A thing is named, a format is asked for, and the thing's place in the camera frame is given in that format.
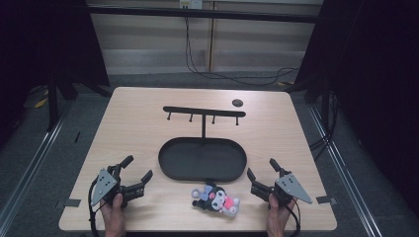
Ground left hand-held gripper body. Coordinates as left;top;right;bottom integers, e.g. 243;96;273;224
90;163;146;209

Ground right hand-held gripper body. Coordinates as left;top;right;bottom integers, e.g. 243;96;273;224
250;170;314;207

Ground black plush toy keychain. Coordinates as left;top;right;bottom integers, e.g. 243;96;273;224
191;182;241;218

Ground black hook rack with tray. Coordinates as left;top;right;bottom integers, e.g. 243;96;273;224
157;105;248;183

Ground person's left hand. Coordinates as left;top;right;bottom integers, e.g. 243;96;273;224
99;193;128;237

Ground person's right hand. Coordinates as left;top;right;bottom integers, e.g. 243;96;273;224
265;193;298;237

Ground grey tape strip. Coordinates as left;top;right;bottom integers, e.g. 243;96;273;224
62;197;82;208
315;195;338;206

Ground dark metal stand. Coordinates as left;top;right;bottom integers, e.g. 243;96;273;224
320;80;332;134
44;73;61;133

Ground yellow floor tape piece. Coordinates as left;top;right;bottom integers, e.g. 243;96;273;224
33;96;50;110

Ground black curtain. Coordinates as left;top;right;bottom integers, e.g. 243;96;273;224
0;0;112;149
292;0;419;220

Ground black horizontal bar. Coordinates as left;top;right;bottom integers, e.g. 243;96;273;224
86;4;319;25

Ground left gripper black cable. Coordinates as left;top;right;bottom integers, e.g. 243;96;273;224
87;177;101;237

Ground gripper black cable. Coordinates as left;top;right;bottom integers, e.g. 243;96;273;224
286;198;302;237
87;177;101;237

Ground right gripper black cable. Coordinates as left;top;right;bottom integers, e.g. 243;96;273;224
286;198;302;237

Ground black floor cables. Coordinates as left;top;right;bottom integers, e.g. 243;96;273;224
308;92;341;163

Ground aluminium floor rail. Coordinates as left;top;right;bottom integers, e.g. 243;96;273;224
307;104;384;237
0;101;73;232

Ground black wall cable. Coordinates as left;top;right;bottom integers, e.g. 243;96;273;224
184;14;301;88

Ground white wall socket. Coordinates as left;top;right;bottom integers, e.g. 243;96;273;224
179;0;204;10

